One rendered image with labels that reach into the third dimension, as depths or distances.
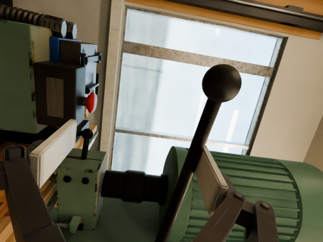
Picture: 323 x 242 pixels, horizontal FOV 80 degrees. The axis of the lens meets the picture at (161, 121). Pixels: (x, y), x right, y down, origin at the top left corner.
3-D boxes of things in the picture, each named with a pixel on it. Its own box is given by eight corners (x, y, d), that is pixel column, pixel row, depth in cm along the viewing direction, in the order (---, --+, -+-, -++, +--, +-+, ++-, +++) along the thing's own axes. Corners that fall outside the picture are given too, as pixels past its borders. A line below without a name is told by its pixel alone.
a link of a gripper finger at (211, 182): (220, 186, 14) (229, 187, 15) (200, 143, 21) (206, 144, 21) (208, 216, 15) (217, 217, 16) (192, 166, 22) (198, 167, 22)
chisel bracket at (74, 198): (63, 145, 38) (107, 151, 39) (64, 201, 43) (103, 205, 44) (43, 167, 31) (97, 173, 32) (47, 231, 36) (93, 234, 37)
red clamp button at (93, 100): (92, 90, 29) (98, 90, 29) (91, 108, 30) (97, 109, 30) (85, 94, 26) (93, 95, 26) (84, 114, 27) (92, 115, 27)
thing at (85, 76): (74, 39, 34) (106, 44, 34) (73, 100, 37) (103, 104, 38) (30, 33, 22) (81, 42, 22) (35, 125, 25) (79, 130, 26)
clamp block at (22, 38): (24, 24, 34) (77, 33, 35) (29, 98, 38) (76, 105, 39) (-65, 7, 20) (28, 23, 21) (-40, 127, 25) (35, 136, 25)
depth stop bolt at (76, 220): (30, 211, 35) (86, 216, 36) (31, 219, 36) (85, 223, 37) (22, 221, 33) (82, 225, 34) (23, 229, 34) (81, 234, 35)
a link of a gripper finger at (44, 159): (38, 191, 14) (28, 189, 14) (75, 145, 21) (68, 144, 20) (39, 155, 13) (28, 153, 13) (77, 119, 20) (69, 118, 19)
